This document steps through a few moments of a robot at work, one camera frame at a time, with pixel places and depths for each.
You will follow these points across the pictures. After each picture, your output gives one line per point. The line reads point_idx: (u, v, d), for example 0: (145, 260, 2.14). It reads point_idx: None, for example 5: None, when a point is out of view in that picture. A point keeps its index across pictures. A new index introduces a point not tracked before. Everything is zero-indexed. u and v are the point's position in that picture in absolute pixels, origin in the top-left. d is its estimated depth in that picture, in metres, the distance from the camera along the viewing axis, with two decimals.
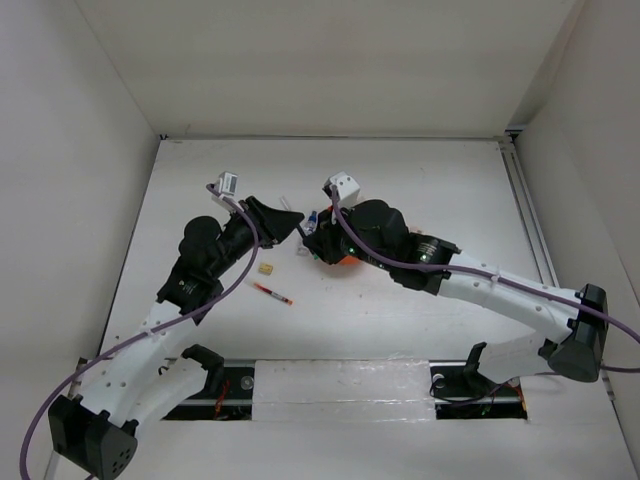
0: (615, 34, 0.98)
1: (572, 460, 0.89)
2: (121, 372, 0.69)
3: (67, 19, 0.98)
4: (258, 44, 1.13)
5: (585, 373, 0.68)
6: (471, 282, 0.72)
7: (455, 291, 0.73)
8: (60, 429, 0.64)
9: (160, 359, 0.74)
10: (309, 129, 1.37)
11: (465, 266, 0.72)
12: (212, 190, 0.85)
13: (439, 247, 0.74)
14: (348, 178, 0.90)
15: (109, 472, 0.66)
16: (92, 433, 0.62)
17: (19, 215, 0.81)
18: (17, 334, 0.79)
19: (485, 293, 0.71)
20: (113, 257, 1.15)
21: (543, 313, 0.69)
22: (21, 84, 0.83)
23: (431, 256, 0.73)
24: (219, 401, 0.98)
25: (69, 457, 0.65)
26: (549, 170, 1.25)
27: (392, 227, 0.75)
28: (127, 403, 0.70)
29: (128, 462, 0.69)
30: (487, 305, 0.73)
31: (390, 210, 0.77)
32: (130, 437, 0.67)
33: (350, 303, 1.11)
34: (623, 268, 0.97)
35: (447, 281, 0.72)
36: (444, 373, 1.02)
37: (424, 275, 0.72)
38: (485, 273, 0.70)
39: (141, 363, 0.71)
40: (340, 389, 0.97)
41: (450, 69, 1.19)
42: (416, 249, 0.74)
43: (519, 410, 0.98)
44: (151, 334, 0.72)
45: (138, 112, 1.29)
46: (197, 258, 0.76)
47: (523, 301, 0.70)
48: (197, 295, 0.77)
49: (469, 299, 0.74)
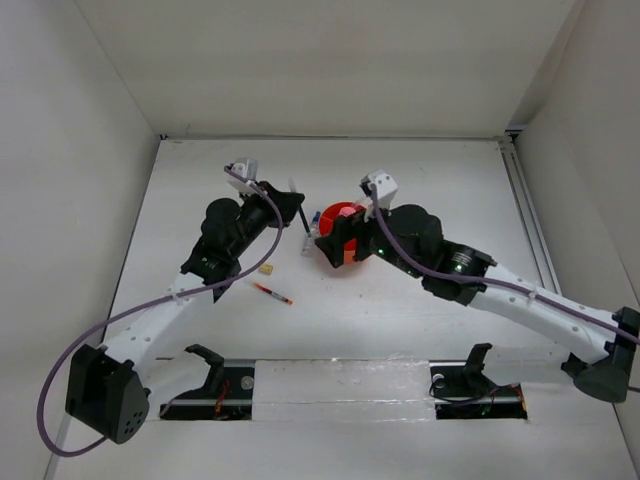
0: (615, 34, 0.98)
1: (572, 460, 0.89)
2: (145, 328, 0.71)
3: (67, 19, 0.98)
4: (258, 45, 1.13)
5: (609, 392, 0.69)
6: (507, 297, 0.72)
7: (488, 304, 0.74)
8: (82, 376, 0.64)
9: (180, 324, 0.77)
10: (309, 129, 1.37)
11: (501, 280, 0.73)
12: (235, 176, 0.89)
13: (474, 257, 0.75)
14: (387, 178, 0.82)
15: (122, 432, 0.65)
16: (118, 375, 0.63)
17: (19, 215, 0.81)
18: (18, 334, 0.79)
19: (521, 309, 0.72)
20: (113, 257, 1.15)
21: (579, 334, 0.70)
22: (20, 84, 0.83)
23: (466, 265, 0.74)
24: (219, 401, 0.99)
25: (83, 413, 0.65)
26: (549, 170, 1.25)
27: (430, 235, 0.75)
28: (149, 360, 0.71)
29: (137, 428, 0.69)
30: (521, 320, 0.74)
31: (428, 218, 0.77)
32: (143, 397, 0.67)
33: (350, 303, 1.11)
34: (623, 269, 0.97)
35: (485, 292, 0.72)
36: (444, 372, 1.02)
37: (457, 285, 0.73)
38: (523, 289, 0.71)
39: (165, 322, 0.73)
40: (340, 389, 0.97)
41: (450, 70, 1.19)
42: (451, 259, 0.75)
43: (519, 410, 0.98)
44: (176, 298, 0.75)
45: (138, 112, 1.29)
46: (218, 238, 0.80)
47: (559, 321, 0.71)
48: (216, 270, 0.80)
49: (502, 313, 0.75)
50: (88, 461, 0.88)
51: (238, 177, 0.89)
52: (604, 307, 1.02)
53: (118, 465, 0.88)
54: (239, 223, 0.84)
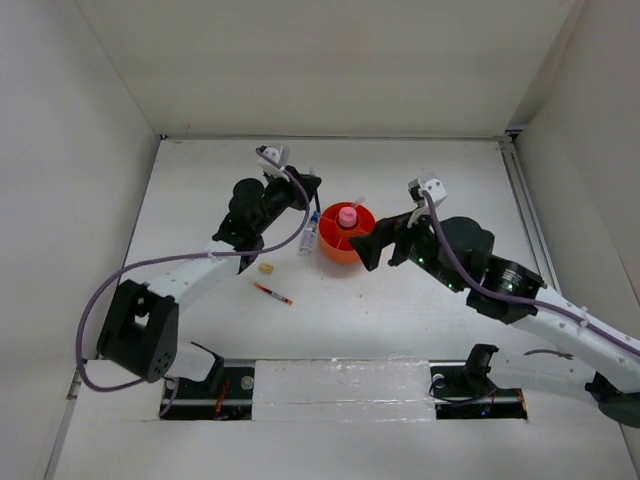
0: (615, 34, 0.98)
1: (572, 461, 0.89)
2: (185, 274, 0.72)
3: (66, 20, 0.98)
4: (257, 45, 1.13)
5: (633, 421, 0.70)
6: (557, 323, 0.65)
7: (533, 328, 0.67)
8: (122, 308, 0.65)
9: (210, 282, 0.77)
10: (309, 129, 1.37)
11: (553, 304, 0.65)
12: (269, 163, 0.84)
13: (524, 276, 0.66)
14: (438, 183, 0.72)
15: (153, 368, 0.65)
16: (160, 309, 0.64)
17: (19, 215, 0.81)
18: (18, 334, 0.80)
19: (569, 337, 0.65)
20: (113, 257, 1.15)
21: (624, 365, 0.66)
22: (20, 84, 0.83)
23: (515, 286, 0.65)
24: (219, 401, 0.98)
25: (116, 348, 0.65)
26: (549, 170, 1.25)
27: (485, 252, 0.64)
28: (182, 304, 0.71)
29: (164, 371, 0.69)
30: (563, 345, 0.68)
31: (485, 232, 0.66)
32: (174, 339, 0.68)
33: (350, 302, 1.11)
34: (623, 268, 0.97)
35: (536, 315, 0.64)
36: (444, 373, 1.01)
37: (506, 306, 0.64)
38: (575, 316, 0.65)
39: (204, 273, 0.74)
40: (339, 388, 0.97)
41: (450, 70, 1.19)
42: (500, 277, 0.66)
43: (519, 410, 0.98)
44: (211, 256, 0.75)
45: (138, 112, 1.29)
46: (245, 214, 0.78)
47: (608, 350, 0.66)
48: (242, 242, 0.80)
49: (545, 336, 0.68)
50: (88, 460, 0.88)
51: (271, 163, 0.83)
52: (603, 307, 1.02)
53: (118, 465, 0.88)
54: (265, 202, 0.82)
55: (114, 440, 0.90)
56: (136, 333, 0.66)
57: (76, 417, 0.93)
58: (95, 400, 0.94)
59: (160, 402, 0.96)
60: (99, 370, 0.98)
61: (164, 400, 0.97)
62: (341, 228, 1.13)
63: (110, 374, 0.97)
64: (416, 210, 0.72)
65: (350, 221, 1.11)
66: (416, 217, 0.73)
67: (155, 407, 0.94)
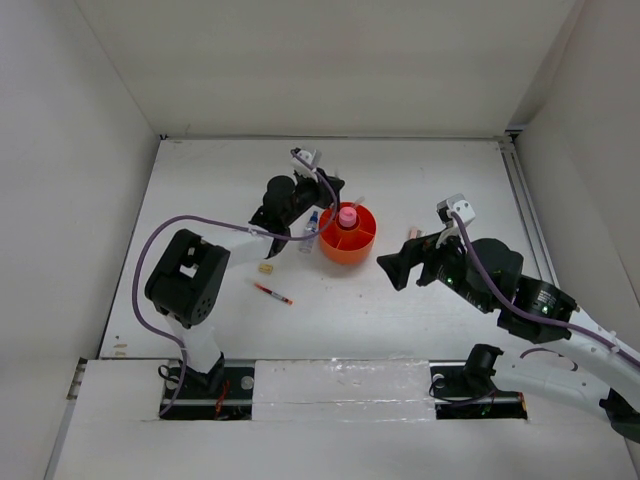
0: (615, 35, 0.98)
1: (572, 460, 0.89)
2: (233, 237, 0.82)
3: (67, 20, 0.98)
4: (257, 45, 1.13)
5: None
6: (588, 348, 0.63)
7: (565, 350, 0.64)
8: (176, 252, 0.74)
9: (247, 254, 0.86)
10: (308, 129, 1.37)
11: (586, 327, 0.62)
12: (302, 161, 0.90)
13: (559, 298, 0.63)
14: (467, 203, 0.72)
15: (196, 314, 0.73)
16: (211, 256, 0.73)
17: (19, 216, 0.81)
18: (18, 335, 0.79)
19: (600, 361, 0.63)
20: (113, 258, 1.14)
21: None
22: (20, 86, 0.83)
23: (550, 308, 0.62)
24: (219, 401, 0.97)
25: (164, 286, 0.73)
26: (548, 170, 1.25)
27: (515, 273, 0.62)
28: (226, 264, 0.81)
29: (204, 315, 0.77)
30: (590, 367, 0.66)
31: (513, 253, 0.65)
32: (215, 287, 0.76)
33: (350, 302, 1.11)
34: (624, 269, 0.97)
35: (571, 338, 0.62)
36: (444, 372, 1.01)
37: (539, 328, 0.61)
38: (607, 342, 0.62)
39: (247, 241, 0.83)
40: (339, 389, 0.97)
41: (450, 70, 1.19)
42: (533, 299, 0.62)
43: (519, 410, 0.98)
44: (251, 231, 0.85)
45: (138, 112, 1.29)
46: (276, 206, 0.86)
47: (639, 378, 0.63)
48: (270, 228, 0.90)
49: (574, 359, 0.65)
50: (87, 460, 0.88)
51: (304, 165, 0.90)
52: (604, 307, 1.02)
53: (118, 466, 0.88)
54: (294, 198, 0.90)
55: (115, 441, 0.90)
56: (184, 276, 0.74)
57: (76, 417, 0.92)
58: (95, 400, 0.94)
59: (160, 402, 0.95)
60: (99, 371, 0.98)
61: (164, 399, 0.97)
62: (341, 228, 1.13)
63: (110, 374, 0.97)
64: (445, 231, 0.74)
65: (350, 221, 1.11)
66: (445, 238, 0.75)
67: (155, 407, 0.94)
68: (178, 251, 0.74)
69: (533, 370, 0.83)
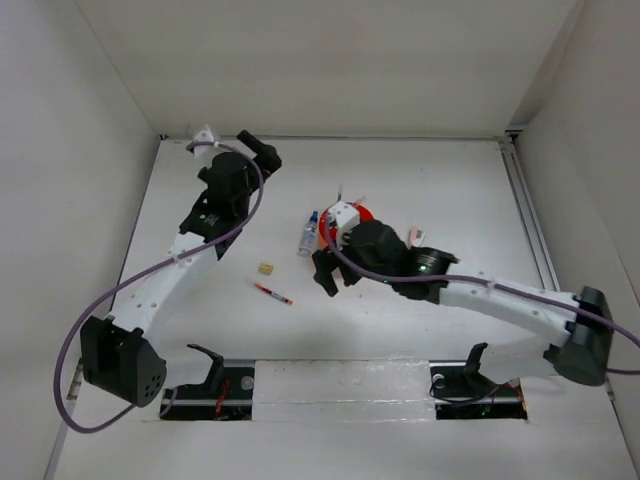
0: (616, 34, 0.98)
1: (573, 461, 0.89)
2: (154, 294, 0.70)
3: (67, 21, 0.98)
4: (257, 45, 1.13)
5: (595, 371, 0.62)
6: (468, 290, 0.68)
7: (454, 300, 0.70)
8: (92, 350, 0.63)
9: (184, 286, 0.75)
10: (309, 129, 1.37)
11: (463, 274, 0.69)
12: (200, 145, 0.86)
13: (438, 258, 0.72)
14: (346, 207, 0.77)
15: (147, 394, 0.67)
16: (127, 353, 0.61)
17: (19, 215, 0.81)
18: (18, 334, 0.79)
19: (482, 301, 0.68)
20: (113, 257, 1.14)
21: (541, 317, 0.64)
22: (20, 86, 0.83)
23: (430, 266, 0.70)
24: (219, 401, 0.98)
25: (102, 382, 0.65)
26: (549, 170, 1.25)
27: (386, 242, 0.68)
28: (158, 325, 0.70)
29: (161, 382, 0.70)
30: (486, 310, 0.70)
31: (383, 225, 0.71)
32: (158, 362, 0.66)
33: (350, 302, 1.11)
34: (624, 269, 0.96)
35: (447, 287, 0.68)
36: (444, 373, 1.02)
37: (425, 286, 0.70)
38: (479, 279, 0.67)
39: (174, 285, 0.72)
40: (340, 389, 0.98)
41: (451, 70, 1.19)
42: (415, 261, 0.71)
43: (519, 410, 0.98)
44: (178, 261, 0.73)
45: (138, 111, 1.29)
46: (222, 184, 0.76)
47: (522, 305, 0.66)
48: (216, 229, 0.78)
49: (468, 306, 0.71)
50: (88, 460, 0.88)
51: (208, 141, 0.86)
52: None
53: (117, 466, 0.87)
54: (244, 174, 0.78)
55: (115, 440, 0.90)
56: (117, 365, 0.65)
57: (77, 417, 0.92)
58: (96, 400, 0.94)
59: (160, 402, 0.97)
60: None
61: (164, 400, 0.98)
62: None
63: None
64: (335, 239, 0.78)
65: None
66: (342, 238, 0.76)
67: (155, 407, 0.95)
68: (94, 350, 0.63)
69: (496, 371, 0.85)
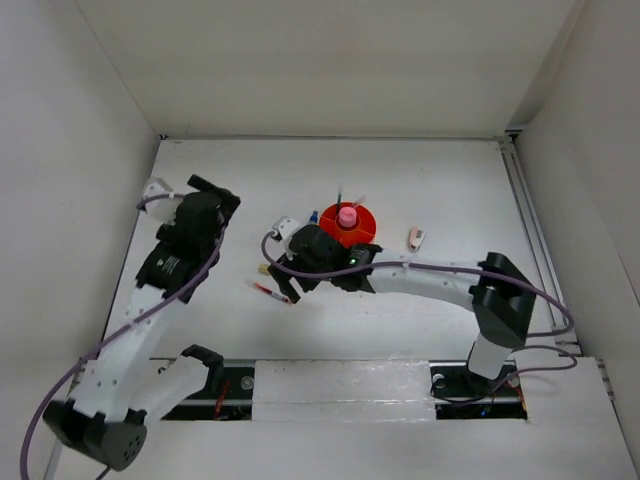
0: (616, 34, 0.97)
1: (573, 461, 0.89)
2: (114, 370, 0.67)
3: (67, 21, 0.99)
4: (257, 45, 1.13)
5: (511, 331, 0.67)
6: (390, 274, 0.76)
7: (382, 284, 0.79)
8: (61, 432, 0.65)
9: (151, 346, 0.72)
10: (309, 129, 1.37)
11: (384, 261, 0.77)
12: (153, 202, 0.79)
13: (370, 252, 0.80)
14: (289, 220, 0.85)
15: (126, 459, 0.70)
16: (91, 438, 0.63)
17: (18, 215, 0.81)
18: (18, 333, 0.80)
19: (402, 281, 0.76)
20: (114, 257, 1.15)
21: (450, 286, 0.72)
22: (20, 85, 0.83)
23: (360, 259, 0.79)
24: (219, 401, 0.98)
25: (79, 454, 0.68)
26: (549, 170, 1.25)
27: (318, 242, 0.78)
28: (125, 396, 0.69)
29: (142, 443, 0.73)
30: (412, 291, 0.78)
31: (317, 227, 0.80)
32: (130, 430, 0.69)
33: (350, 303, 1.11)
34: (624, 269, 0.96)
35: (371, 277, 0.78)
36: (444, 373, 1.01)
37: (358, 278, 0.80)
38: (395, 262, 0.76)
39: (133, 356, 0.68)
40: (339, 388, 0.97)
41: (451, 70, 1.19)
42: (348, 256, 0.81)
43: (519, 410, 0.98)
44: (134, 327, 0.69)
45: (138, 112, 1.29)
46: (191, 222, 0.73)
47: (435, 279, 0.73)
48: (178, 275, 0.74)
49: (395, 289, 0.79)
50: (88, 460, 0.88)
51: (160, 193, 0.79)
52: (604, 307, 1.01)
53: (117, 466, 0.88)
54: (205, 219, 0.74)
55: None
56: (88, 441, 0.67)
57: None
58: None
59: None
60: None
61: None
62: (341, 229, 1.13)
63: None
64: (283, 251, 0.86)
65: (350, 221, 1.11)
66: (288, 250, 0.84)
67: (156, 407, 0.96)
68: (63, 433, 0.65)
69: (483, 361, 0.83)
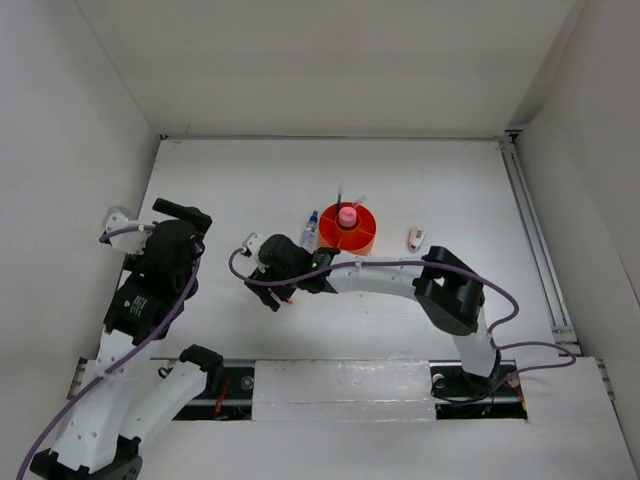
0: (616, 34, 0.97)
1: (573, 460, 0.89)
2: (93, 421, 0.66)
3: (67, 21, 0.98)
4: (257, 45, 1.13)
5: (456, 318, 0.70)
6: (345, 273, 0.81)
7: (342, 283, 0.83)
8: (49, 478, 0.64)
9: (129, 389, 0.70)
10: (309, 129, 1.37)
11: (340, 262, 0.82)
12: (120, 234, 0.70)
13: (328, 254, 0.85)
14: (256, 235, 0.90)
15: None
16: None
17: (18, 215, 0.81)
18: (18, 334, 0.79)
19: (357, 279, 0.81)
20: (114, 257, 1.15)
21: (396, 281, 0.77)
22: (20, 85, 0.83)
23: (320, 262, 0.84)
24: (219, 401, 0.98)
25: None
26: (549, 170, 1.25)
27: (282, 250, 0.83)
28: (111, 439, 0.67)
29: (137, 471, 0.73)
30: (370, 288, 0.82)
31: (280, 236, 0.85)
32: (122, 467, 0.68)
33: (350, 303, 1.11)
34: (624, 269, 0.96)
35: (330, 278, 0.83)
36: (444, 373, 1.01)
37: (321, 281, 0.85)
38: (348, 261, 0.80)
39: (110, 404, 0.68)
40: (340, 388, 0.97)
41: (451, 70, 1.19)
42: (310, 260, 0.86)
43: (519, 410, 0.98)
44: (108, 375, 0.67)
45: (138, 112, 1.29)
46: (164, 255, 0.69)
47: (384, 275, 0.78)
48: (148, 317, 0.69)
49: (354, 287, 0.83)
50: None
51: (124, 227, 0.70)
52: (604, 307, 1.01)
53: None
54: (180, 252, 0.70)
55: None
56: None
57: None
58: None
59: None
60: None
61: None
62: (341, 228, 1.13)
63: None
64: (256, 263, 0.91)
65: (350, 221, 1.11)
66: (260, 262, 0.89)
67: None
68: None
69: (474, 360, 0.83)
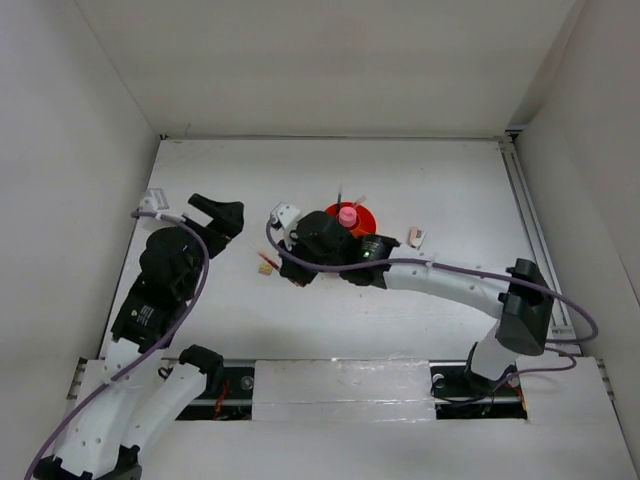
0: (616, 33, 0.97)
1: (573, 461, 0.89)
2: (97, 428, 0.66)
3: (67, 20, 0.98)
4: (256, 44, 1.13)
5: (533, 340, 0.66)
6: (409, 271, 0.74)
7: (398, 280, 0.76)
8: None
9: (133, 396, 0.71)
10: (309, 129, 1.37)
11: (403, 257, 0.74)
12: (143, 213, 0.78)
13: (382, 243, 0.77)
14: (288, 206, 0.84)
15: None
16: None
17: (18, 214, 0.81)
18: (18, 333, 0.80)
19: (422, 280, 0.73)
20: (114, 257, 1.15)
21: (475, 291, 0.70)
22: (20, 85, 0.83)
23: (374, 252, 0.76)
24: (219, 401, 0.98)
25: None
26: (549, 170, 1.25)
27: (330, 232, 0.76)
28: (113, 447, 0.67)
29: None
30: (429, 289, 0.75)
31: (327, 217, 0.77)
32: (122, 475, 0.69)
33: (351, 303, 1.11)
34: (624, 269, 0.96)
35: (387, 274, 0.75)
36: (444, 372, 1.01)
37: (371, 273, 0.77)
38: (419, 260, 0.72)
39: (115, 411, 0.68)
40: (340, 388, 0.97)
41: (451, 70, 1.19)
42: (361, 248, 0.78)
43: (519, 410, 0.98)
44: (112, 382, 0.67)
45: (138, 112, 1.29)
46: (161, 270, 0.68)
47: (455, 282, 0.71)
48: (154, 327, 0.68)
49: (409, 285, 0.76)
50: None
51: (151, 210, 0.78)
52: (604, 307, 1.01)
53: None
54: (181, 258, 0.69)
55: None
56: None
57: None
58: None
59: None
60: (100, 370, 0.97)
61: None
62: None
63: None
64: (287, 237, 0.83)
65: (350, 221, 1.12)
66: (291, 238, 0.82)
67: None
68: None
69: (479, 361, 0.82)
